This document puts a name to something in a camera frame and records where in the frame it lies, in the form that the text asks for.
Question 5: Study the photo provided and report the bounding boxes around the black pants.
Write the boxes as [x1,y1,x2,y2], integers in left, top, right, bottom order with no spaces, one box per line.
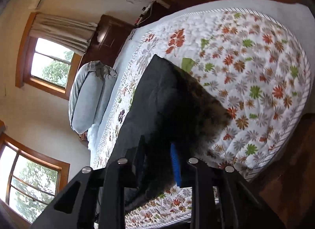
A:
[109,56,230,212]

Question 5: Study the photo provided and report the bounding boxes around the wooden side window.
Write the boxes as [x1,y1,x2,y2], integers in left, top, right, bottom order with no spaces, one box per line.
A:
[1,121,70,228]

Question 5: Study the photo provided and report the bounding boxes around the folded light blue duvet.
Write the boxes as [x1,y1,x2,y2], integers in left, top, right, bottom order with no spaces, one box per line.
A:
[68,60,118,134]

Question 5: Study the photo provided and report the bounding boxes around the floral quilted bedspread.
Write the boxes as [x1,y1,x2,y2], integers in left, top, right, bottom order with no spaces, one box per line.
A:
[93,8,312,229]

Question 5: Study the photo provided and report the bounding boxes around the wooden window near headboard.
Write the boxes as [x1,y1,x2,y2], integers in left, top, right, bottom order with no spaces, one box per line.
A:
[15,12,82,100]

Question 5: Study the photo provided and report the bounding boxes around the beige curtain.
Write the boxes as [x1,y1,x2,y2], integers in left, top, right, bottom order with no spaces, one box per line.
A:
[29,13,97,56]

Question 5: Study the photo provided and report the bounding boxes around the dark wooden headboard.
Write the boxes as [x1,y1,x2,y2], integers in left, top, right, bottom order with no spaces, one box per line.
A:
[79,15,134,68]

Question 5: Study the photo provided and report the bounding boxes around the bedside table with clutter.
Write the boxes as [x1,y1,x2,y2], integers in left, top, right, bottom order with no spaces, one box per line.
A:
[134,1,170,28]

